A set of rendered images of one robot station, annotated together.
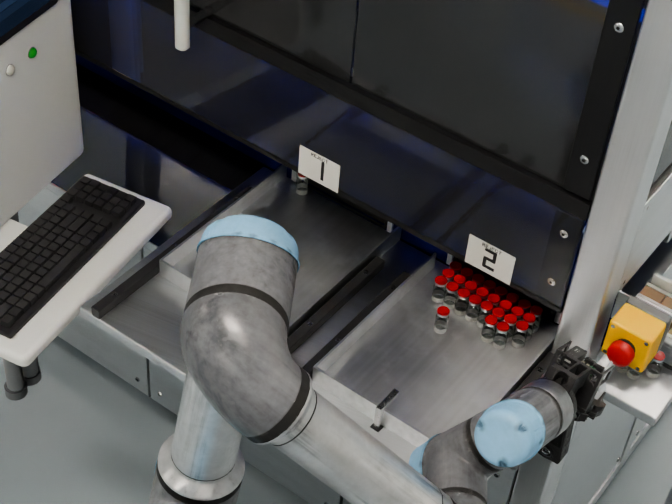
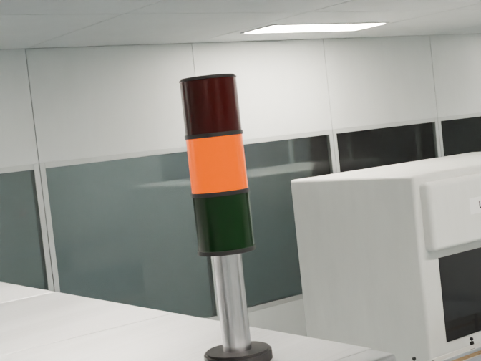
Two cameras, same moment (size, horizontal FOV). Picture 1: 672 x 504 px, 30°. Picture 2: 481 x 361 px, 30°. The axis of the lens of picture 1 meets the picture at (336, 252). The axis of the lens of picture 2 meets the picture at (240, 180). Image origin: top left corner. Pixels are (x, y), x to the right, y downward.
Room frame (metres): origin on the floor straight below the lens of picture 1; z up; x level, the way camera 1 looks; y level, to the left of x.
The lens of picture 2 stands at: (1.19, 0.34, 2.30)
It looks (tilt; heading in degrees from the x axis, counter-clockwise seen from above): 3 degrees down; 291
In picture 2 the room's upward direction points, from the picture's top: 6 degrees counter-clockwise
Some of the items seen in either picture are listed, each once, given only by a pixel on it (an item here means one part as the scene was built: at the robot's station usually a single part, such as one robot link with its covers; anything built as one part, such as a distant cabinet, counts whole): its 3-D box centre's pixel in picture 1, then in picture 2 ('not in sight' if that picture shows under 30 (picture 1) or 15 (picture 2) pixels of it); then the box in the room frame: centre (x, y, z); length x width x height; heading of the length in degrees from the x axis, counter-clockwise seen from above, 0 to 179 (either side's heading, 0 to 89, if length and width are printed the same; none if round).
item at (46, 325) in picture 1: (40, 255); not in sight; (1.60, 0.53, 0.79); 0.45 x 0.28 x 0.03; 156
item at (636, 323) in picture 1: (635, 334); not in sight; (1.34, -0.47, 1.00); 0.08 x 0.07 x 0.07; 147
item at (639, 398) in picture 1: (637, 377); not in sight; (1.37, -0.50, 0.87); 0.14 x 0.13 x 0.02; 147
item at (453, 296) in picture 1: (479, 311); not in sight; (1.45, -0.24, 0.90); 0.18 x 0.02 x 0.05; 57
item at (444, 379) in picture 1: (441, 352); not in sight; (1.36, -0.18, 0.90); 0.34 x 0.26 x 0.04; 147
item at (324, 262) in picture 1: (283, 249); not in sight; (1.56, 0.09, 0.90); 0.34 x 0.26 x 0.04; 147
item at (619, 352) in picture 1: (622, 351); not in sight; (1.31, -0.44, 0.99); 0.04 x 0.04 x 0.04; 57
